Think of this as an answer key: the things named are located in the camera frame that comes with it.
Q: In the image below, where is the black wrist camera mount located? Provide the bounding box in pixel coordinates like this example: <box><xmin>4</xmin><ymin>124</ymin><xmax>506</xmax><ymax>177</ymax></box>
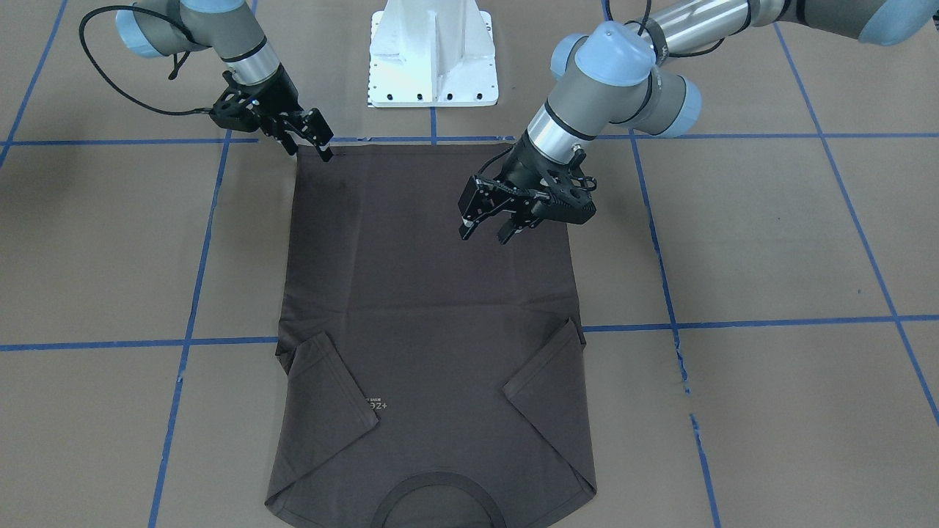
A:
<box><xmin>208</xmin><ymin>84</ymin><xmax>260</xmax><ymax>133</ymax></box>
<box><xmin>531</xmin><ymin>146</ymin><xmax>596</xmax><ymax>224</ymax></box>

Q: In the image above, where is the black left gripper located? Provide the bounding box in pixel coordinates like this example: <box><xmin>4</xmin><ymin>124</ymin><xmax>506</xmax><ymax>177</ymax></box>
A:
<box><xmin>457</xmin><ymin>136</ymin><xmax>580</xmax><ymax>245</ymax></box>

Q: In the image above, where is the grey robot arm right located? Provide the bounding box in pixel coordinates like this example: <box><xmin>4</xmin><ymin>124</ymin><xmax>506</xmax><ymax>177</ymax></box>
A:
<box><xmin>115</xmin><ymin>1</ymin><xmax>333</xmax><ymax>161</ymax></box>

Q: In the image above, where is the white metal mounting base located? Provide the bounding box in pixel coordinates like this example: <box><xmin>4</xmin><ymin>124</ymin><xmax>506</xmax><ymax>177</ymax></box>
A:
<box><xmin>367</xmin><ymin>1</ymin><xmax>500</xmax><ymax>108</ymax></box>

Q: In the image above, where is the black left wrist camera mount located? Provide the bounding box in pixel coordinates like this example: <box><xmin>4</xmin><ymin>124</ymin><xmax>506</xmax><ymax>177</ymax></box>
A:
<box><xmin>531</xmin><ymin>146</ymin><xmax>596</xmax><ymax>224</ymax></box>

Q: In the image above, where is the black braided cable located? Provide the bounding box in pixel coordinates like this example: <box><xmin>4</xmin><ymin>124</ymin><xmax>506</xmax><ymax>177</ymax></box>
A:
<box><xmin>79</xmin><ymin>6</ymin><xmax>221</xmax><ymax>117</ymax></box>
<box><xmin>637</xmin><ymin>0</ymin><xmax>727</xmax><ymax>59</ymax></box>

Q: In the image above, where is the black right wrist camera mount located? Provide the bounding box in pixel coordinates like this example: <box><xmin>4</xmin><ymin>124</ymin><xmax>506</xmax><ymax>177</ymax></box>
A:
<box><xmin>208</xmin><ymin>84</ymin><xmax>260</xmax><ymax>133</ymax></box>

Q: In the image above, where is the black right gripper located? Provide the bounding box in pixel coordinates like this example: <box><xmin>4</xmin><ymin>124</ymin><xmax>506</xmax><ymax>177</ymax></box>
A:
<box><xmin>234</xmin><ymin>69</ymin><xmax>333</xmax><ymax>163</ymax></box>

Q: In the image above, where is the dark brown t-shirt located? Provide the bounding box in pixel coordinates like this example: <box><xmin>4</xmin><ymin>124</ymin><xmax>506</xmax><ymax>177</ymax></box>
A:
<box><xmin>265</xmin><ymin>144</ymin><xmax>596</xmax><ymax>527</ymax></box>

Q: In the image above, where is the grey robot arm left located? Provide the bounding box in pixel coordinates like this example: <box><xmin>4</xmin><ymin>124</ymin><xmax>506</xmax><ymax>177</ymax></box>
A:
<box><xmin>458</xmin><ymin>1</ymin><xmax>937</xmax><ymax>243</ymax></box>

